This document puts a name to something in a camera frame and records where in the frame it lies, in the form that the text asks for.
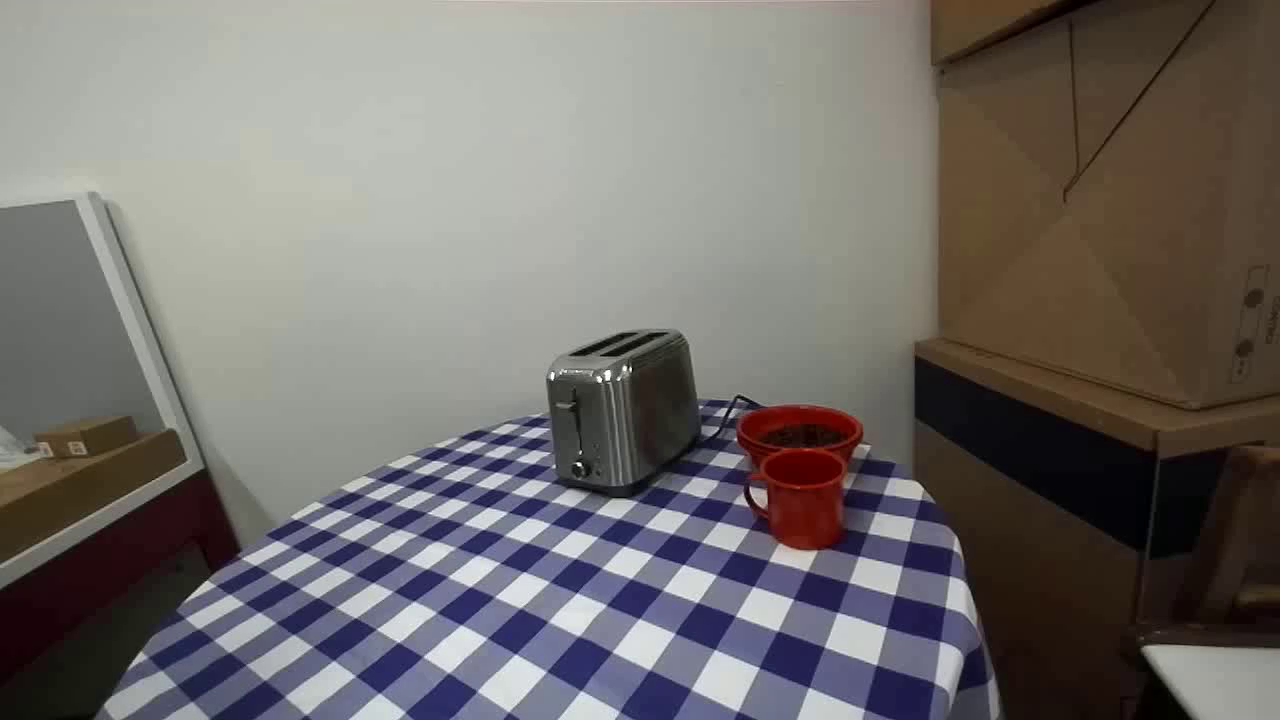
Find flat brown cardboard box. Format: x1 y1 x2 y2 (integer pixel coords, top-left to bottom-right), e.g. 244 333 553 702
0 413 191 563

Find red ceramic mug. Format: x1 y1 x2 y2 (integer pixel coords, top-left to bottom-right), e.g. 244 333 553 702
738 444 857 552

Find red ceramic bowl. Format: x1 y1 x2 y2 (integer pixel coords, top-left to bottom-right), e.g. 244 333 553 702
731 403 867 474

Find dark red low cabinet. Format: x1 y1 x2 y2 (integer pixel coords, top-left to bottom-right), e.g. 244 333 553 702
0 468 244 689

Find black toaster power cable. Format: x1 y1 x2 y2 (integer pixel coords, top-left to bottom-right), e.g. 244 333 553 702
693 391 769 453

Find silver toaster lever switch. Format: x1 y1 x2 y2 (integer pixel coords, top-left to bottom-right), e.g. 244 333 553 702
548 397 582 464

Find dark coffee beans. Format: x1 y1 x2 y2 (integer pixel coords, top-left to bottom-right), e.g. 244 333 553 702
759 418 848 453

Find stainless steel two-slot toaster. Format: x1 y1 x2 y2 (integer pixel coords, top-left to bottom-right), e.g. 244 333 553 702
538 322 704 496

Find white framed board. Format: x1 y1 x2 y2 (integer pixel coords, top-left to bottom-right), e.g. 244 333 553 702
0 191 213 593

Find large brown cardboard box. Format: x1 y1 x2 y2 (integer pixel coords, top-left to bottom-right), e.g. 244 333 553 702
928 0 1280 413

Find white table surface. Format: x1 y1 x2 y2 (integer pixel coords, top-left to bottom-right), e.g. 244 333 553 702
1139 638 1280 720

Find blue white checkered tablecloth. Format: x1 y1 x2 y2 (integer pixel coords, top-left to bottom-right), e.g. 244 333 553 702
97 397 1002 720

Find wooden chair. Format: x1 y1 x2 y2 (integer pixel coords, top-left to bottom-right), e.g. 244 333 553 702
1139 438 1280 651

